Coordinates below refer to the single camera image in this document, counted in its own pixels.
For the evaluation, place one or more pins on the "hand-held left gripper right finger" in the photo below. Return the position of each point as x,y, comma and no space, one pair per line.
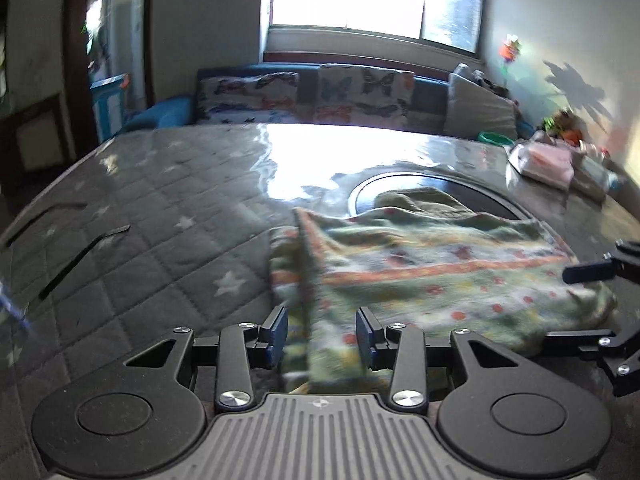
367,336

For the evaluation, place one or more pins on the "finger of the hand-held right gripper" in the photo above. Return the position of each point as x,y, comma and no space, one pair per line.
575,337
587,272

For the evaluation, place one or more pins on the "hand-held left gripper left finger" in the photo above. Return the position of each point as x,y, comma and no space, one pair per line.
276,336

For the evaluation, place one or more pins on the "green floral garment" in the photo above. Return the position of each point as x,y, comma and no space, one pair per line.
425,270

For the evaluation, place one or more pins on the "clear plastic bag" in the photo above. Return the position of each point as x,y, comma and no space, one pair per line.
597,175

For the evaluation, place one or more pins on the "pink and white plastic bag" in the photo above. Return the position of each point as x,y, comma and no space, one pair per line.
542,162

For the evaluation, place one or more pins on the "black round turntable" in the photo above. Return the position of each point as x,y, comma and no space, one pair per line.
367,196

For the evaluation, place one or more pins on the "grey quilted star cover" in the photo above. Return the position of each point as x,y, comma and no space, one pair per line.
165,220

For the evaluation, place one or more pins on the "green bowl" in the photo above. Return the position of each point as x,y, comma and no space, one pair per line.
495,138

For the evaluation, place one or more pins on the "white pillow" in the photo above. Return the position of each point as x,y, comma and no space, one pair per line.
477,110

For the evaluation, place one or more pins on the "black strip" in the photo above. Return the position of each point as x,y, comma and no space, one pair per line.
45,220
85,260

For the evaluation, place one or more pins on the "orange flower toy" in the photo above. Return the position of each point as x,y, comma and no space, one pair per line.
510,50

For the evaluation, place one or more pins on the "square butterfly print cushion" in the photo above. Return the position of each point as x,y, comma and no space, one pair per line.
365,95

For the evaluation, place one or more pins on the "wide butterfly print cushion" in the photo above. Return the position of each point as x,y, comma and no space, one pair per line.
240,97

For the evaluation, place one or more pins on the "blue sofa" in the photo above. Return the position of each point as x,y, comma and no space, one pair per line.
160,112

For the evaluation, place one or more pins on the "blue strip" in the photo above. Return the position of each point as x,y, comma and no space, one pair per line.
15,310

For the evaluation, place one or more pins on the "blue cabinet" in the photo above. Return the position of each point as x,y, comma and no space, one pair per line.
110,105

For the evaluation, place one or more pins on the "dark wooden counter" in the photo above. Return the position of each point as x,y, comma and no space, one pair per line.
35,135

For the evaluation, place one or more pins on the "dark wooden door frame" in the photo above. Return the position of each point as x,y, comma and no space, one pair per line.
80,60

